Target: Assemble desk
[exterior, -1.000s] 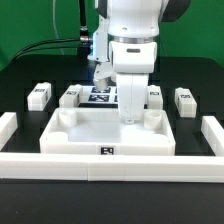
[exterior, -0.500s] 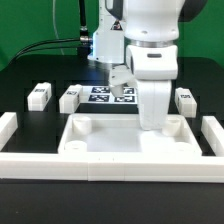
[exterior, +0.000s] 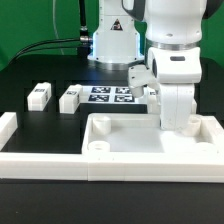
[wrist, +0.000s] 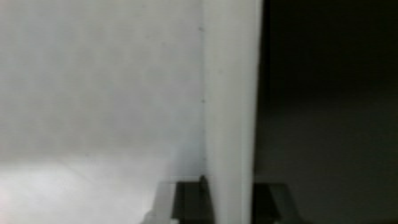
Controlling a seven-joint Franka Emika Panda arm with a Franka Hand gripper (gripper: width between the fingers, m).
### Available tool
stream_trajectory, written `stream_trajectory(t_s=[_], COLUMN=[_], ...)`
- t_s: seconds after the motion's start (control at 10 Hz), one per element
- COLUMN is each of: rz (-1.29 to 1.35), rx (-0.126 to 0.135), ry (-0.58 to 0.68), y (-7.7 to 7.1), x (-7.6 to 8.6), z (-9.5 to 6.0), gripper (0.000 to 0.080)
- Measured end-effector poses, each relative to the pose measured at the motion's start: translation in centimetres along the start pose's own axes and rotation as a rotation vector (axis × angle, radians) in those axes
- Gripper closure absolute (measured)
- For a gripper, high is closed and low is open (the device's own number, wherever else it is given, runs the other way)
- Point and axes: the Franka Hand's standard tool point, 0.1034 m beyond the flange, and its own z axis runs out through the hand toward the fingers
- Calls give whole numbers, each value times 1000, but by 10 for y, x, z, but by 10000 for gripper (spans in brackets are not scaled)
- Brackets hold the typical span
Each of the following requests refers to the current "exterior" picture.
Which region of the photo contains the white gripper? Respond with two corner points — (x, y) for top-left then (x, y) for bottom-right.
(127, 64), (198, 132)

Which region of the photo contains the white desk top tray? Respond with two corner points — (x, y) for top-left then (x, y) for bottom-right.
(82, 113), (224, 154)

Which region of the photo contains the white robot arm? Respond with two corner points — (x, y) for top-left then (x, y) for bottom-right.
(88, 0), (224, 130)

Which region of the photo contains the fiducial marker sheet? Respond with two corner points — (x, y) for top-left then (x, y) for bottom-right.
(80, 86), (147, 104)

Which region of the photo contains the black cable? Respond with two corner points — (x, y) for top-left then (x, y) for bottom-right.
(8, 0), (94, 66)

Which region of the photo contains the thin white cable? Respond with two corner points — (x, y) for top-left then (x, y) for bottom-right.
(52, 0), (66, 57)

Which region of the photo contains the white U-shaped fence wall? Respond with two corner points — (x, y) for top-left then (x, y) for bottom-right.
(0, 112), (224, 183)

